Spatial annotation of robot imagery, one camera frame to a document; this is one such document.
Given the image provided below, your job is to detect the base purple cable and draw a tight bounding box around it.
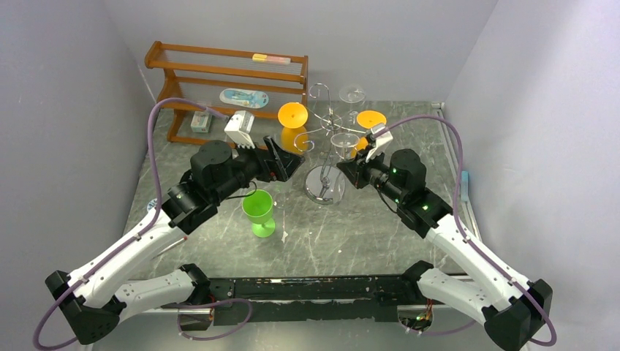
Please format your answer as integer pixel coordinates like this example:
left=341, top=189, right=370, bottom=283
left=176, top=298, right=254, bottom=341

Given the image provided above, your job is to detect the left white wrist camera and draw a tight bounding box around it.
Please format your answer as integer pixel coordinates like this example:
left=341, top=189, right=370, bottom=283
left=224, top=110, right=256, bottom=149

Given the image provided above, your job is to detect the blue oval package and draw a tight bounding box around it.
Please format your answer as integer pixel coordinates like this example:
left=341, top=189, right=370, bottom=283
left=219, top=88, right=269, bottom=109

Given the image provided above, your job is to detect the blue patterned small jar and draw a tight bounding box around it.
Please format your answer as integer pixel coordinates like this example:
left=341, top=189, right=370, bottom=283
left=146, top=198, right=160, bottom=213

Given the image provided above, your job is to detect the wooden shelf rack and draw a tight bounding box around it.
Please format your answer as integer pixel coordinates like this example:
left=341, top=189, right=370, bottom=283
left=144, top=41, right=309, bottom=145

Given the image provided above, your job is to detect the clear wine glass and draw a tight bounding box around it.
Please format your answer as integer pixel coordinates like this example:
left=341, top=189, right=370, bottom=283
left=339, top=84, right=366, bottom=126

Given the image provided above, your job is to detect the chrome wine glass rack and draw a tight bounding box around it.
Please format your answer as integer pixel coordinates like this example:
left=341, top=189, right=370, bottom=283
left=303, top=83, right=369, bottom=205

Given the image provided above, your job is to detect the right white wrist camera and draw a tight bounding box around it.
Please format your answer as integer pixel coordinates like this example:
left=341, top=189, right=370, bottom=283
left=366, top=123, right=393, bottom=162

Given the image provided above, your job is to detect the orange plastic goblet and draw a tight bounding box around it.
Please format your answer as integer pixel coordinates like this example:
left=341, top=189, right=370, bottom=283
left=352, top=110, right=387, bottom=156
left=278, top=102, right=308, bottom=154

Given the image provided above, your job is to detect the blue object at wall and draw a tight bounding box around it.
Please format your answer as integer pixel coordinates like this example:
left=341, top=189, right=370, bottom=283
left=460, top=170, right=470, bottom=203

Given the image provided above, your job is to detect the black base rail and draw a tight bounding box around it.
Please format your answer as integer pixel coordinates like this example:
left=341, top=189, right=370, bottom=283
left=166, top=274, right=427, bottom=326

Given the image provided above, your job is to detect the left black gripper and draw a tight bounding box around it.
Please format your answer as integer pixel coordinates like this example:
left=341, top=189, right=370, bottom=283
left=214, top=136, right=306, bottom=204

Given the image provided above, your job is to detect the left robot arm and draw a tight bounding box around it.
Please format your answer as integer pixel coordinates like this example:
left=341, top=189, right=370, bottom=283
left=45, top=136, right=304, bottom=345

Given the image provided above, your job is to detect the yellow pink eraser bar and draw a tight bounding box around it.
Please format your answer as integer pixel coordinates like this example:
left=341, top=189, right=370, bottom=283
left=252, top=53, right=292, bottom=65

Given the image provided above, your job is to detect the small white box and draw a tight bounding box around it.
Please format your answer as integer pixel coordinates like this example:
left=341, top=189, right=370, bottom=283
left=190, top=111, right=213, bottom=134

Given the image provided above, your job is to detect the green plastic goblet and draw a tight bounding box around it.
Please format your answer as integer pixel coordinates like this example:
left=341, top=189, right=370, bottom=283
left=242, top=189, right=276, bottom=238

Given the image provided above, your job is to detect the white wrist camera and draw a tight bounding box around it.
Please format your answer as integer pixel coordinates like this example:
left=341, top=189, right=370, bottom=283
left=224, top=110, right=256, bottom=149
left=366, top=123, right=393, bottom=162

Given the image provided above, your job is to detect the silver pen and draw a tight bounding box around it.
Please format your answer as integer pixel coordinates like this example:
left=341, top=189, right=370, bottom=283
left=154, top=235, right=188, bottom=258

